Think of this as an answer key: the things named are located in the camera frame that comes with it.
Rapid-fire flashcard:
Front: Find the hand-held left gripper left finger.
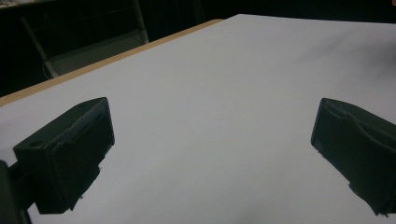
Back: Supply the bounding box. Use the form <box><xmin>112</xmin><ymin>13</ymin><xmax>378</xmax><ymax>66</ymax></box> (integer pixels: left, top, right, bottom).
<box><xmin>12</xmin><ymin>96</ymin><xmax>116</xmax><ymax>215</ymax></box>

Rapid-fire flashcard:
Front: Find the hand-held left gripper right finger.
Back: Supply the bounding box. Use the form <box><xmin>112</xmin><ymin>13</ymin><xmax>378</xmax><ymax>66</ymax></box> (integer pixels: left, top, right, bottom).
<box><xmin>310</xmin><ymin>97</ymin><xmax>396</xmax><ymax>217</ymax></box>

